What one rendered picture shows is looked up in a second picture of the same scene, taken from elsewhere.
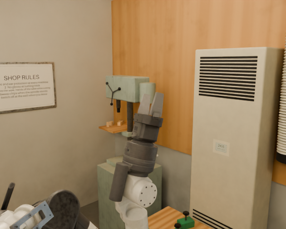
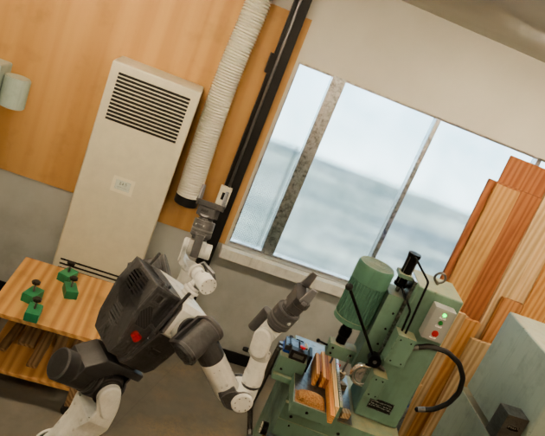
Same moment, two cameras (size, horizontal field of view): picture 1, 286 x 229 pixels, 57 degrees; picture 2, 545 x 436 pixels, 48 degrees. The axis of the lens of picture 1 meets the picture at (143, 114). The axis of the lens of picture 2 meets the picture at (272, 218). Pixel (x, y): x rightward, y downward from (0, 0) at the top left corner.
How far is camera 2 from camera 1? 2.11 m
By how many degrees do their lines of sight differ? 57
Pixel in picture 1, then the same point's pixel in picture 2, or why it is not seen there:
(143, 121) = (218, 208)
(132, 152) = (207, 227)
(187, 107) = (54, 116)
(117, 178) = (200, 244)
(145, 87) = (20, 86)
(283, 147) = (187, 191)
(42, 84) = not seen: outside the picture
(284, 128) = (192, 173)
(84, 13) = not seen: outside the picture
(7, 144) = not seen: outside the picture
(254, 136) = (166, 179)
